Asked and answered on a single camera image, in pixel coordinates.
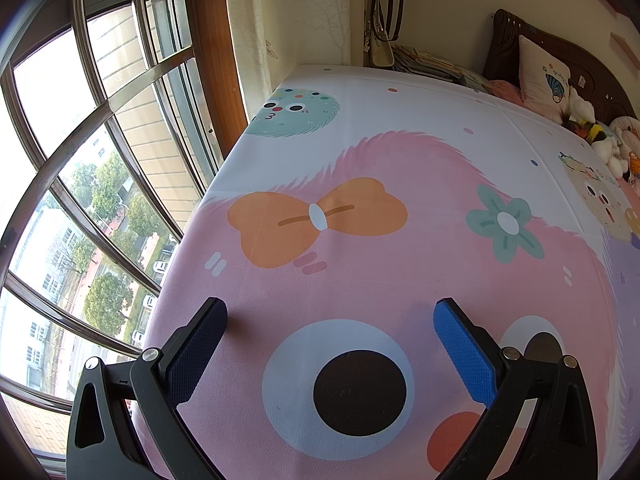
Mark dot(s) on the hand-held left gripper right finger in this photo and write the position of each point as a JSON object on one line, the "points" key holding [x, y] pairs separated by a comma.
{"points": [[465, 355]]}

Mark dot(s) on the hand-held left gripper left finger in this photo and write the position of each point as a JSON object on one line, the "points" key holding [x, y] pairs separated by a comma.
{"points": [[195, 355]]}

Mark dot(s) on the cartoon printed tablecloth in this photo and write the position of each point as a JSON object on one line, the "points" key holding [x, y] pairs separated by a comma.
{"points": [[400, 185]]}

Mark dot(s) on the white plush toy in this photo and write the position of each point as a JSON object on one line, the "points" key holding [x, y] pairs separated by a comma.
{"points": [[580, 107], [620, 165]]}

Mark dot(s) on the bee plush toy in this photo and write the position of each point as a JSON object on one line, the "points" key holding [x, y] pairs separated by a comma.
{"points": [[605, 145]]}

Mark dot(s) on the brown orange plush toy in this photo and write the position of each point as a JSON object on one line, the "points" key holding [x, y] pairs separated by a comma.
{"points": [[577, 129]]}

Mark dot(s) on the curved bay window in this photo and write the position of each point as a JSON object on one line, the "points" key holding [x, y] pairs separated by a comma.
{"points": [[125, 92]]}

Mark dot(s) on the white embroidered pillow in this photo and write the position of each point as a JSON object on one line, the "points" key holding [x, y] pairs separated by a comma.
{"points": [[542, 77]]}

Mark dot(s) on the stack of books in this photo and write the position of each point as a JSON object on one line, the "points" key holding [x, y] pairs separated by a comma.
{"points": [[425, 62]]}

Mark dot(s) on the beige handbag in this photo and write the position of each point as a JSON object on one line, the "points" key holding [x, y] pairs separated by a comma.
{"points": [[380, 52]]}

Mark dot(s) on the cream leaf print curtain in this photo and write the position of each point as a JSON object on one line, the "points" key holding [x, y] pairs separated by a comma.
{"points": [[280, 20]]}

